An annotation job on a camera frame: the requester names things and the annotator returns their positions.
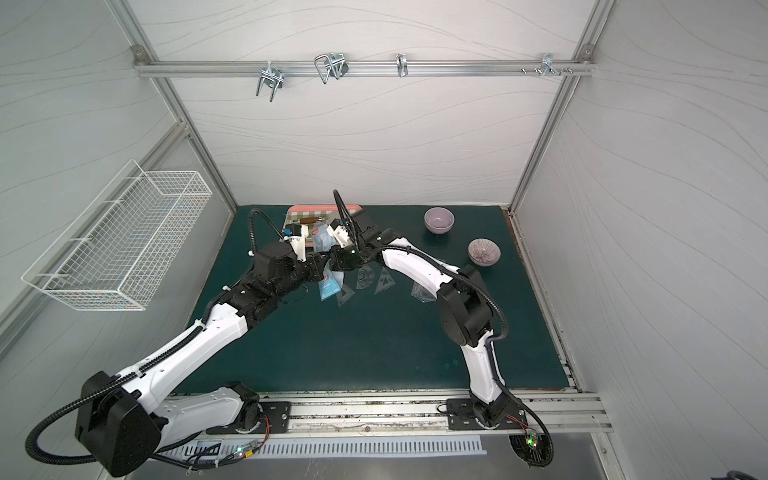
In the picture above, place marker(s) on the plain lilac bowl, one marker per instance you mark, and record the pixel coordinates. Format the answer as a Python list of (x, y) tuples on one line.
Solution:
[(439, 220)]

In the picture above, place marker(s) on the striped purple bowl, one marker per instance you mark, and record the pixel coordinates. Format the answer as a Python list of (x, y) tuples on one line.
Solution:
[(484, 252)]

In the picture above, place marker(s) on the blue ruler set package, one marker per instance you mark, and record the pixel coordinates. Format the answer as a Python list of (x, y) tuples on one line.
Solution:
[(323, 241)]

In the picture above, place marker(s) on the clear triangle set square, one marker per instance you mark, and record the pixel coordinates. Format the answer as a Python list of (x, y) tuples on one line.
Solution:
[(385, 281)]

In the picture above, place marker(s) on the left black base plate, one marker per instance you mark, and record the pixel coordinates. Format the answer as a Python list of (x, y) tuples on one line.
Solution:
[(257, 418)]

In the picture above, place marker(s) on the clear large set square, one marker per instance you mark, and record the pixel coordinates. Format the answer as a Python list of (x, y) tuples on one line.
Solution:
[(344, 295)]

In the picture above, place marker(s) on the small metal bracket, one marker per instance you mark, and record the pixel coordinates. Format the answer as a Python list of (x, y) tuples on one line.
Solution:
[(401, 65)]

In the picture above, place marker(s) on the aluminium top crossbar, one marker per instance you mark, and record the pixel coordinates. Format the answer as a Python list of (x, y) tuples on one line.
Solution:
[(357, 68)]

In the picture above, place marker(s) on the clear protractor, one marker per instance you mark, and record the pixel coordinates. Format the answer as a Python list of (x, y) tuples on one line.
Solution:
[(365, 277)]

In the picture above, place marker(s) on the pink plastic tray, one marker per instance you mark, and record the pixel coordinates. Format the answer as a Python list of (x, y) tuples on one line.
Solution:
[(312, 208)]

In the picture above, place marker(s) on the green checked cloth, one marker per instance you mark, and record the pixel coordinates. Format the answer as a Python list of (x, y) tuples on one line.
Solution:
[(318, 215)]

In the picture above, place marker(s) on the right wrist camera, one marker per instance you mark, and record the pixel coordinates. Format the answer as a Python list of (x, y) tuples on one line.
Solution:
[(338, 231)]

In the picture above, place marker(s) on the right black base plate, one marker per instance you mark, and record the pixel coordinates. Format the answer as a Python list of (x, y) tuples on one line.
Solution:
[(464, 414)]

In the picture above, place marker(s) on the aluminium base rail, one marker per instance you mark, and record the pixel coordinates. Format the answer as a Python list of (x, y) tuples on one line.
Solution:
[(419, 412)]

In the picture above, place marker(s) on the metal u-bolt clamp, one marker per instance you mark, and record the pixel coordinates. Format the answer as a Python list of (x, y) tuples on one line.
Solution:
[(331, 65), (271, 79)]

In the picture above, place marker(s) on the metal U-bolt clamp middle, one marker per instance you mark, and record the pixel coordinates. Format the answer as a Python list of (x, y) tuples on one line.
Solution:
[(331, 65)]

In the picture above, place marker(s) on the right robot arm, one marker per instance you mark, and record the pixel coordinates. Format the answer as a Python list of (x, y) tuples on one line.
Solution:
[(468, 314)]

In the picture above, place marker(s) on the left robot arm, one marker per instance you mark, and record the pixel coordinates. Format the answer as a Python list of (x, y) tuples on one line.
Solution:
[(118, 422)]

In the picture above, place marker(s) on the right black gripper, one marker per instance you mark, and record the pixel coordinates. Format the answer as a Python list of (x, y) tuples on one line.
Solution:
[(339, 257)]

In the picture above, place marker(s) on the white slotted vent strip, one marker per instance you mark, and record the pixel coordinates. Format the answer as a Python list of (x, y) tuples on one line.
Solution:
[(338, 447)]

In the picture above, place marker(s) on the metal U-bolt clamp left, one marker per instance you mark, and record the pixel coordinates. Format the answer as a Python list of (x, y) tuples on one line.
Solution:
[(271, 79)]

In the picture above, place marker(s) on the white wire wall basket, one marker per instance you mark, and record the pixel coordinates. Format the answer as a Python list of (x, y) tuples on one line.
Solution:
[(114, 255)]

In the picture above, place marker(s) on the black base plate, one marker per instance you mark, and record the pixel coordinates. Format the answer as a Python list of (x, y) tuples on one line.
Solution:
[(464, 414), (257, 418)]

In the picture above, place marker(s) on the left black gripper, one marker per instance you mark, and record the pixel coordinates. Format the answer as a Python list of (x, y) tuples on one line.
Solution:
[(312, 268)]

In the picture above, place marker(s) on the clear plastic pouch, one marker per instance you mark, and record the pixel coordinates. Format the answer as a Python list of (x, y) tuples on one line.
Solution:
[(422, 294)]

